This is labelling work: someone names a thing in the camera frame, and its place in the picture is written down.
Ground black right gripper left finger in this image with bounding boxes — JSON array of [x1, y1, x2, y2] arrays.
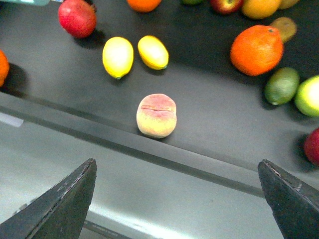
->
[[0, 159, 97, 239]]

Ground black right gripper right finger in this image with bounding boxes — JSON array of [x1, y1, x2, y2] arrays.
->
[[258, 159, 319, 239]]

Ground yellow lemon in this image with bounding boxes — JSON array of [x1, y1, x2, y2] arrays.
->
[[138, 35, 169, 70], [102, 37, 134, 79]]

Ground green apple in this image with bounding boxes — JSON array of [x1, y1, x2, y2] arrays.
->
[[295, 75, 319, 117]]

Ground pink flat peach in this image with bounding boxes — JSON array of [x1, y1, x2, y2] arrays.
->
[[136, 94, 177, 138]]

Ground front orange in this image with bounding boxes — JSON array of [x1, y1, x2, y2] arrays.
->
[[0, 50, 9, 87]]

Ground orange with green stem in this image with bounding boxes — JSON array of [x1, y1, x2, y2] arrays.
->
[[230, 25, 284, 76]]

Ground brown kiwi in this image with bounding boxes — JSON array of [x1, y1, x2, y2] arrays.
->
[[270, 17, 297, 43]]

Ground red pomegranate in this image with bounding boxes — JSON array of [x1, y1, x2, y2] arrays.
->
[[58, 0, 97, 39]]

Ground red apple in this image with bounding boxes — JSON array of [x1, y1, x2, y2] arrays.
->
[[209, 0, 244, 15]]

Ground large orange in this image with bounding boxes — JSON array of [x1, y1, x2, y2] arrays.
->
[[127, 0, 161, 13]]

